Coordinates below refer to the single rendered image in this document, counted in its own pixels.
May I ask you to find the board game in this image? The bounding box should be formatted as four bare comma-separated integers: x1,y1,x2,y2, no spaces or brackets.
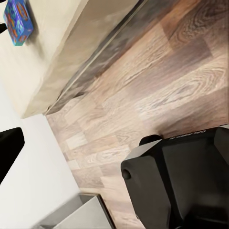
3,0,34,46

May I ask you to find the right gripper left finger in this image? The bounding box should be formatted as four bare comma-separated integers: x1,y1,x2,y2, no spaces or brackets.
0,127,25,184

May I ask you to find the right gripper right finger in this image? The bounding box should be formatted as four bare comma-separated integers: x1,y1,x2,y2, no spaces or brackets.
214,126,229,165

